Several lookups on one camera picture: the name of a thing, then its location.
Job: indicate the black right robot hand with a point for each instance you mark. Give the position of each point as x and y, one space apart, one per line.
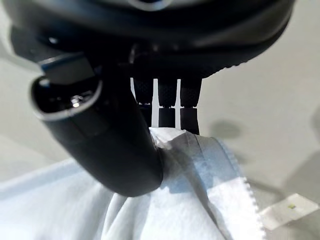
120 140

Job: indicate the white cloth garment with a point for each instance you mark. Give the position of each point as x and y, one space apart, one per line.
175 200

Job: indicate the white rectangular floor plate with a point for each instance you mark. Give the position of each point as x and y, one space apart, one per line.
287 210

